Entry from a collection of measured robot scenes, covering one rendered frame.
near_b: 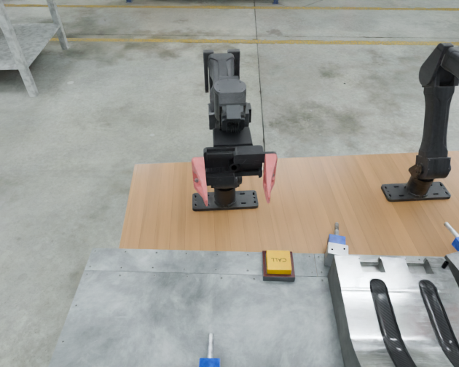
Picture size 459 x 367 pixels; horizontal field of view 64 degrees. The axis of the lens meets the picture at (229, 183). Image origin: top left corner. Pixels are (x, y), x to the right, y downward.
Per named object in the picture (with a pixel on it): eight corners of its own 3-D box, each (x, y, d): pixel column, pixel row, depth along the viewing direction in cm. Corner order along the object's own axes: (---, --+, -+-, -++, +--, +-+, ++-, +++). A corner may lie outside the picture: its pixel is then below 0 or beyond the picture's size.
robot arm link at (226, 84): (259, 93, 62) (250, 61, 70) (208, 95, 61) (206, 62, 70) (255, 148, 70) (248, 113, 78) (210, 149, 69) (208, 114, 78)
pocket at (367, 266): (354, 264, 90) (358, 255, 87) (376, 265, 90) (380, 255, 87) (358, 280, 87) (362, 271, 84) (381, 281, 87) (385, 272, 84)
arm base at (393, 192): (462, 180, 109) (450, 164, 114) (395, 183, 108) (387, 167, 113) (451, 199, 114) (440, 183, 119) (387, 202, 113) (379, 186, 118)
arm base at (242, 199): (260, 189, 106) (257, 173, 111) (190, 192, 105) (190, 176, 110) (259, 208, 111) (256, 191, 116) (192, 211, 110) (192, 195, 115)
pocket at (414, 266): (398, 265, 90) (403, 256, 87) (420, 266, 90) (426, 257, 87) (404, 282, 86) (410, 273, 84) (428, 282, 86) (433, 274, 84)
